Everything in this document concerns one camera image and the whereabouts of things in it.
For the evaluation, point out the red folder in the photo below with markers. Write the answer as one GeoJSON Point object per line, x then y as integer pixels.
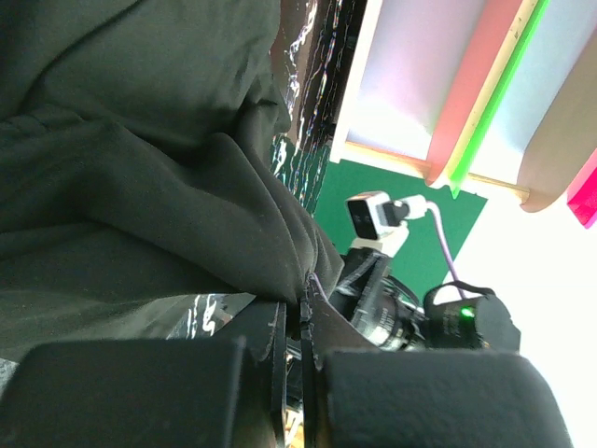
{"type": "Point", "coordinates": [581, 193]}

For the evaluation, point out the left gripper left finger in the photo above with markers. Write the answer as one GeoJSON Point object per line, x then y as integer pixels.
{"type": "Point", "coordinates": [227, 390]}

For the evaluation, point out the pink wooden shelf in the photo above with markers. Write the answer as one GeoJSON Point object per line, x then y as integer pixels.
{"type": "Point", "coordinates": [423, 72]}

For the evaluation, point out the dark green binder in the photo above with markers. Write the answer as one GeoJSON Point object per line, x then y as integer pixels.
{"type": "Point", "coordinates": [422, 262]}

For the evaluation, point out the black graphic t shirt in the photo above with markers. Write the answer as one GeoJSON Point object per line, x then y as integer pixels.
{"type": "Point", "coordinates": [135, 172]}

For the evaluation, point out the light green folder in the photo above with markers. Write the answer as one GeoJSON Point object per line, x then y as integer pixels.
{"type": "Point", "coordinates": [461, 172]}

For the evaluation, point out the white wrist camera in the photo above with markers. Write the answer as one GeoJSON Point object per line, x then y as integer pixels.
{"type": "Point", "coordinates": [380, 223]}

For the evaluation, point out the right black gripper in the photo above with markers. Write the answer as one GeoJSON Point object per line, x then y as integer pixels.
{"type": "Point", "coordinates": [380, 307]}

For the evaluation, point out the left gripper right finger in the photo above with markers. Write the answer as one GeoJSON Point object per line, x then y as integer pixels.
{"type": "Point", "coordinates": [355, 395]}

